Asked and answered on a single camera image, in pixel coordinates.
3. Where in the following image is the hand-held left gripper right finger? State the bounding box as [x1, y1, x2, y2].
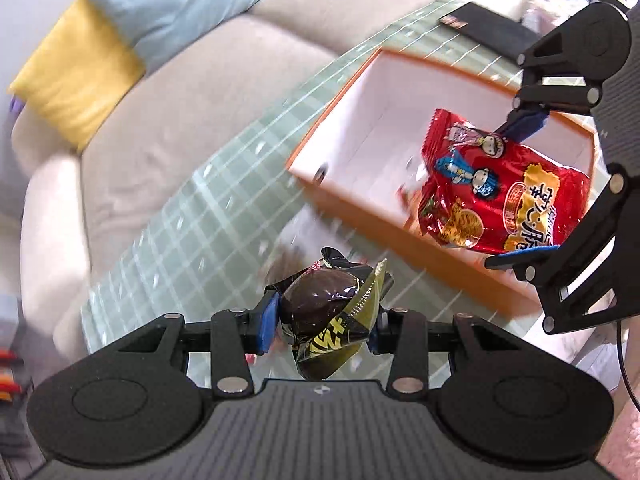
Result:
[367, 308, 531, 395]

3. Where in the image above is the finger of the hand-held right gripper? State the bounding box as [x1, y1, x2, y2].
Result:
[484, 165, 633, 336]
[497, 10, 603, 142]

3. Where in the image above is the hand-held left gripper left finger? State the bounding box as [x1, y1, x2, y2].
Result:
[100, 292, 281, 396]

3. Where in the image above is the black yellow snack packet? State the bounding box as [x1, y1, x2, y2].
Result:
[265, 246, 393, 382]

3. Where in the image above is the large red snack bag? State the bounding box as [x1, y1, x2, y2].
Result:
[417, 108, 593, 255]

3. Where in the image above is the orange cardboard box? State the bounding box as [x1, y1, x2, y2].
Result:
[286, 46, 598, 316]

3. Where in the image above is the black flat box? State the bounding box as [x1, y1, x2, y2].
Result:
[438, 1, 541, 58]

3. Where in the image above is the green checked tablecloth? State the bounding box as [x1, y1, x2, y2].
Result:
[80, 0, 640, 386]

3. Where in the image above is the beige sofa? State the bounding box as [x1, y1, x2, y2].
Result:
[10, 0, 543, 361]

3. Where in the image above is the orange plastic stool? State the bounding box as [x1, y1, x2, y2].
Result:
[0, 369, 26, 400]

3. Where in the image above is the yellow pillow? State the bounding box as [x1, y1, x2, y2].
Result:
[9, 0, 146, 153]

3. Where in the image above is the light blue pillow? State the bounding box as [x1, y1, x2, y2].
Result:
[85, 0, 271, 71]

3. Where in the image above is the black cable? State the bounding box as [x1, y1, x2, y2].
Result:
[616, 317, 640, 411]

